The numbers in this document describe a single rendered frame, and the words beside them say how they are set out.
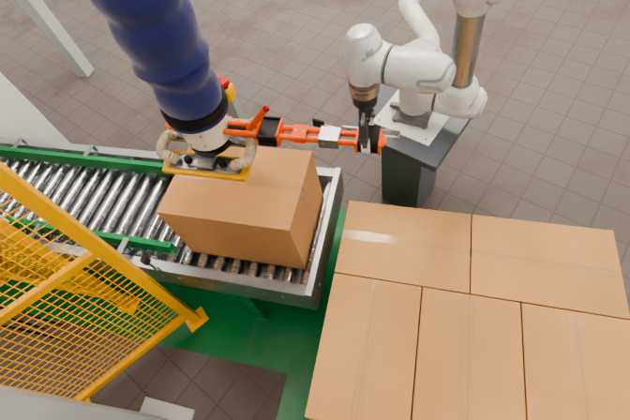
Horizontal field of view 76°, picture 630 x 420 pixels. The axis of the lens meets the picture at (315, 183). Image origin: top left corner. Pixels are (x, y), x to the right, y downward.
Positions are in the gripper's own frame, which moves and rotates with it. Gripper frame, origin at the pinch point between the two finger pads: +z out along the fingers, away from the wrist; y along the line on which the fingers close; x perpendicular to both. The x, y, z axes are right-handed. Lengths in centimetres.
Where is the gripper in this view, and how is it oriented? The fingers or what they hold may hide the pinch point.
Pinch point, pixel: (367, 137)
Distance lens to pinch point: 136.9
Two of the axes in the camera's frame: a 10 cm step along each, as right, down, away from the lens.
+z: 1.5, 5.6, 8.2
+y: -2.2, 8.2, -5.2
